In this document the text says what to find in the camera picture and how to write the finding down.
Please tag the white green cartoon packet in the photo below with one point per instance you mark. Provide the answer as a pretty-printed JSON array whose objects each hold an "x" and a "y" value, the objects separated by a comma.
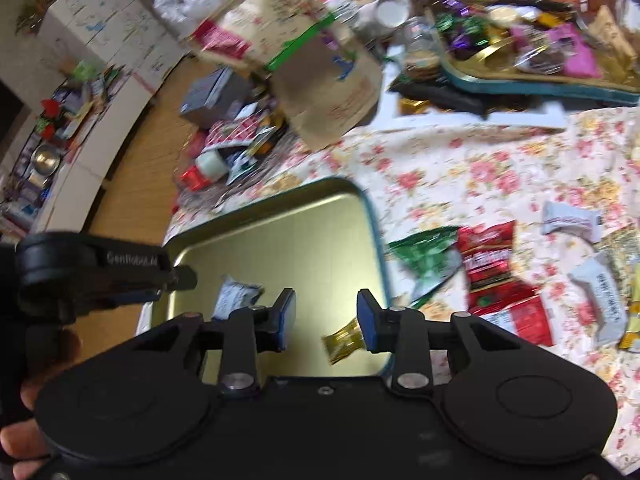
[{"x": 241, "y": 167}]

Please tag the green gift bag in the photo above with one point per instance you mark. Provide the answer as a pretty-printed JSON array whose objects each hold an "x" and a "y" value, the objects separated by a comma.
[{"x": 85, "y": 70}]

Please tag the sweets-filled teal tin tray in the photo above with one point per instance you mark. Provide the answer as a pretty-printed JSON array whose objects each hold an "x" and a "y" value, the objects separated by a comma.
[{"x": 500, "y": 87}]

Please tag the red packet white label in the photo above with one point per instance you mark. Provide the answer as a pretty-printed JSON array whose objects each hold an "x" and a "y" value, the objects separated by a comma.
[{"x": 510, "y": 305}]

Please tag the white cabinet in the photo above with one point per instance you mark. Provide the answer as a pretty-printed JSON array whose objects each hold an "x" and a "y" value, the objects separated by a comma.
[{"x": 115, "y": 125}]

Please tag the gold foil candy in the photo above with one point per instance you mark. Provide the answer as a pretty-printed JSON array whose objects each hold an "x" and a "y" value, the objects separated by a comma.
[{"x": 340, "y": 342}]

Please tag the small gold wrapped sweet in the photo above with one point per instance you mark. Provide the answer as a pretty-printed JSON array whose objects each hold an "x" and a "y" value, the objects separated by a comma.
[{"x": 415, "y": 106}]

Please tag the floral tablecloth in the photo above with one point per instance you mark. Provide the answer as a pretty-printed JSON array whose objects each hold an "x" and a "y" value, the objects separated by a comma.
[{"x": 450, "y": 180}]

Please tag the purple foil candy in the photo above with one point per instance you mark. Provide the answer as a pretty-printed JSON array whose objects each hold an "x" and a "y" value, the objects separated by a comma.
[{"x": 464, "y": 42}]

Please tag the green snack packet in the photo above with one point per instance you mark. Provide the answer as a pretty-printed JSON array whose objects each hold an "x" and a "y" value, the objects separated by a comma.
[{"x": 425, "y": 260}]

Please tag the person's left hand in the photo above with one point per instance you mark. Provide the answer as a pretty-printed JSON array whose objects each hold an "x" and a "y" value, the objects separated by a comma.
[{"x": 55, "y": 360}]

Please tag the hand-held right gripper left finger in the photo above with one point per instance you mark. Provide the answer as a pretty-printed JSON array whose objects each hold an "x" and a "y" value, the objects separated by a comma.
[{"x": 285, "y": 320}]

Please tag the red patterned snack packet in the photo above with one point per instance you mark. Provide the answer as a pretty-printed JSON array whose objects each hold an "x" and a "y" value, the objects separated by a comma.
[{"x": 235, "y": 132}]

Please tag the pink snack packet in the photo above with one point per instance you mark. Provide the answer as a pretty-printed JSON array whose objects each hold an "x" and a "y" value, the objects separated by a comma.
[{"x": 580, "y": 60}]

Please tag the white drawing board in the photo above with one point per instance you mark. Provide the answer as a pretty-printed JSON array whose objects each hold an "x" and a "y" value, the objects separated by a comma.
[{"x": 115, "y": 20}]

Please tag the white paper cup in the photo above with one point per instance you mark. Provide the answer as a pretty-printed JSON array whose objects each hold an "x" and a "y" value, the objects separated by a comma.
[{"x": 392, "y": 12}]

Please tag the white plastic bag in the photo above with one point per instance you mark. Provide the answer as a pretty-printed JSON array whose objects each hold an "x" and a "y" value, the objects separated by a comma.
[{"x": 185, "y": 0}]

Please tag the white flat tray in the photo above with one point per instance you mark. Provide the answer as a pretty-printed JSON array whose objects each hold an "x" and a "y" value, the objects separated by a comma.
[{"x": 530, "y": 116}]

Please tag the grey cardboard box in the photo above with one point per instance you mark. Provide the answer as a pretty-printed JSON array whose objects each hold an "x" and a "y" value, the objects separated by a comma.
[{"x": 215, "y": 95}]

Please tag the glass cookie jar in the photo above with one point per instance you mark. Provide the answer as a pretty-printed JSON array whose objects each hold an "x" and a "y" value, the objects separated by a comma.
[{"x": 422, "y": 50}]

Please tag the glass plate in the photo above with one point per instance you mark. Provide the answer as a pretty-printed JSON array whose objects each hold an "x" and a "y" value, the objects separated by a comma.
[{"x": 200, "y": 195}]

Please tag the white grey snack packet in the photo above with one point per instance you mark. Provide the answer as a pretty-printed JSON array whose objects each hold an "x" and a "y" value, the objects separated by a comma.
[
  {"x": 570, "y": 220},
  {"x": 600, "y": 295}
]

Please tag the metal bowl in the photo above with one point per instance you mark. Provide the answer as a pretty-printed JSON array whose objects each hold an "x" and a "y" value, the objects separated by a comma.
[{"x": 46, "y": 157}]

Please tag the beige small packet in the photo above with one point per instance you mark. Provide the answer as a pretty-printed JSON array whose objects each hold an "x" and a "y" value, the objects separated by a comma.
[{"x": 612, "y": 32}]

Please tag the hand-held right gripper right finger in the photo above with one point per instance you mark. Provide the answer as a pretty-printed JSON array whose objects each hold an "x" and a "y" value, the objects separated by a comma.
[{"x": 367, "y": 320}]

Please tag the teal gold tin tray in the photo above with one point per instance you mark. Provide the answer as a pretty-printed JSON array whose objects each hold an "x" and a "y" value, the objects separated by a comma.
[{"x": 310, "y": 240}]

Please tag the white blue snack packet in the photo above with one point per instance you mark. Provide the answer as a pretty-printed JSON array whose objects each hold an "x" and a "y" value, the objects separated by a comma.
[{"x": 235, "y": 295}]

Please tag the white bottle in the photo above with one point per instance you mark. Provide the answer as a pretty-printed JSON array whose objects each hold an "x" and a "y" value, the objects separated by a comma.
[{"x": 210, "y": 162}]

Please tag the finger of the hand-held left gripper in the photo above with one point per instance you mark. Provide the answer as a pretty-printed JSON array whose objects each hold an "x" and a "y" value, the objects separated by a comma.
[{"x": 180, "y": 279}]

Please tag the kraft paper snack bag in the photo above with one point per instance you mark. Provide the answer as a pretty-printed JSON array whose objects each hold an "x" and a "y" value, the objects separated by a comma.
[{"x": 320, "y": 85}]

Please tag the black snack packet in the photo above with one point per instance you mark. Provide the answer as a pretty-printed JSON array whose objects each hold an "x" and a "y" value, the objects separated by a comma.
[{"x": 440, "y": 97}]

